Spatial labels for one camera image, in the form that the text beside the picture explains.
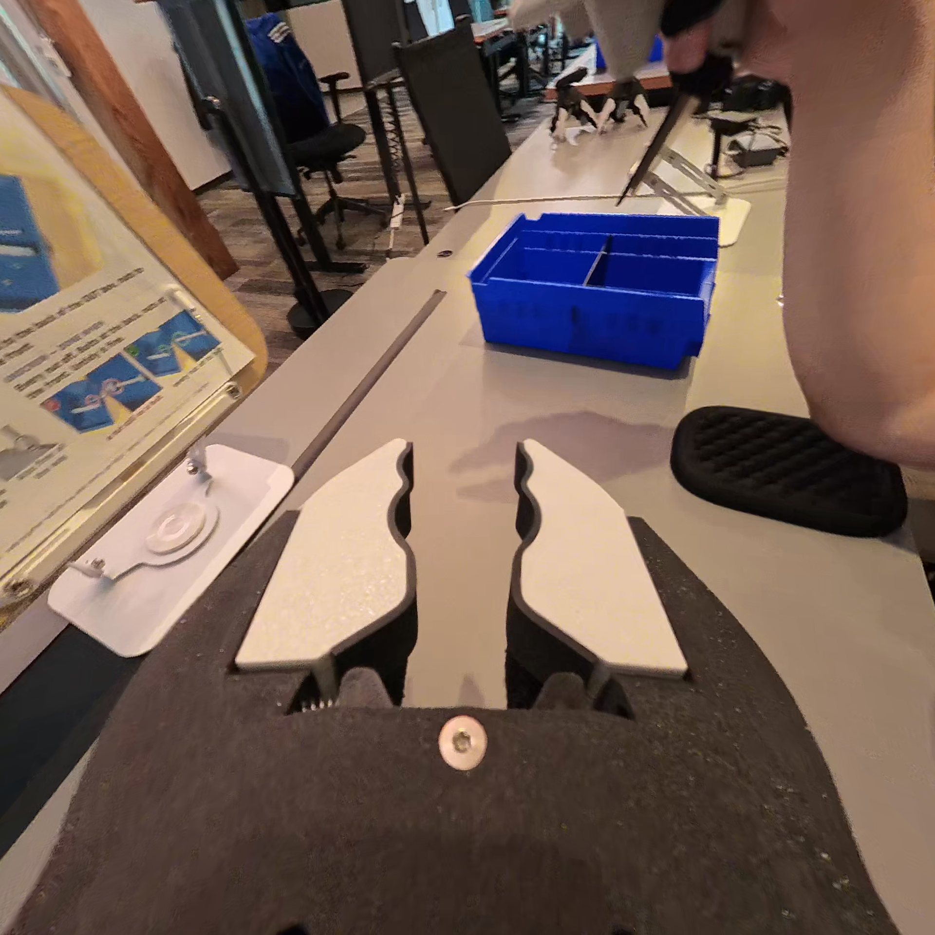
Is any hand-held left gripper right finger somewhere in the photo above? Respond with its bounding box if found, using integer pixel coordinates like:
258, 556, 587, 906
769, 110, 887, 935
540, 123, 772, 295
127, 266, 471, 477
506, 440, 690, 684

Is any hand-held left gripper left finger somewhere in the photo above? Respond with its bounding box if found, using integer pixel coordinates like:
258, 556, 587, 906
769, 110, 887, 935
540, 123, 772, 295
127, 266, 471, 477
234, 438, 419, 674

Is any black mesh elbow pad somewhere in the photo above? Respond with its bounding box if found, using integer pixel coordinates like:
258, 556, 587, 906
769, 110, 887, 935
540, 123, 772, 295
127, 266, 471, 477
670, 406, 909, 538

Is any person's right forearm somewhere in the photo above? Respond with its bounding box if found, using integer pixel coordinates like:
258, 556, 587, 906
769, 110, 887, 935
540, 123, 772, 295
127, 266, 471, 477
730, 44, 935, 472

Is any person's right hand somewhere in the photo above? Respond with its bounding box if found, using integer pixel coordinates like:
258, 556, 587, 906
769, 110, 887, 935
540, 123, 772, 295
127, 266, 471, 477
661, 0, 790, 81

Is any idle gripper with white fingers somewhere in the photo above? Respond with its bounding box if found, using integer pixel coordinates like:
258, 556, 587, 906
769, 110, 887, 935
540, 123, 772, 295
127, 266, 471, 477
549, 67, 604, 147
600, 76, 651, 132

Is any black bag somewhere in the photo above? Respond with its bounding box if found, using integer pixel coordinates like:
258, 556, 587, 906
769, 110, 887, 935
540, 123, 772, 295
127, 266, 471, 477
719, 76, 788, 114

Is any black power adapter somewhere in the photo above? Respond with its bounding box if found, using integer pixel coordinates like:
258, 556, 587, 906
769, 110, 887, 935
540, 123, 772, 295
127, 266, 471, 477
730, 133, 790, 169

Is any silver laptop stand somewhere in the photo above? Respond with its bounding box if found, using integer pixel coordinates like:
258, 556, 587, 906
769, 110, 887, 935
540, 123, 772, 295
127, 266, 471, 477
630, 142, 753, 249

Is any blue plastic bin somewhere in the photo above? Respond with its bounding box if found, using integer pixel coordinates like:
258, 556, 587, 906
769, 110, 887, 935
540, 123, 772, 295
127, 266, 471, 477
467, 212, 722, 372

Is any black screen stand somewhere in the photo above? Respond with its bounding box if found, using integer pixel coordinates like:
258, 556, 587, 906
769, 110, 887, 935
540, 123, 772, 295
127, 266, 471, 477
197, 95, 366, 343

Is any wooden instruction board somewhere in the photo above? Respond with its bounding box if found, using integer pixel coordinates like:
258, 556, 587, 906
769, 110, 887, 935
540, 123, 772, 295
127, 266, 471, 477
0, 80, 270, 629

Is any blue jacket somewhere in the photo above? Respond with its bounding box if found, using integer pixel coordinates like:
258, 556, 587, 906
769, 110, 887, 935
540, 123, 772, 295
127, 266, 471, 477
244, 13, 330, 143

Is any large black screen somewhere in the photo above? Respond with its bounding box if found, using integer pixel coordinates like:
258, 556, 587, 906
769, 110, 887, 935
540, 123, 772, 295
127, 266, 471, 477
164, 0, 297, 198

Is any wooden pillar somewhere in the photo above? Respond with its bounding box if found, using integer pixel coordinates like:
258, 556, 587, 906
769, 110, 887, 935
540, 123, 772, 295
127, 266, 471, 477
25, 0, 238, 282

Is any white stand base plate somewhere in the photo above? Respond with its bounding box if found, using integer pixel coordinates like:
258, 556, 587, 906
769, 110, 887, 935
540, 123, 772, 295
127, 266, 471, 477
47, 444, 295, 658

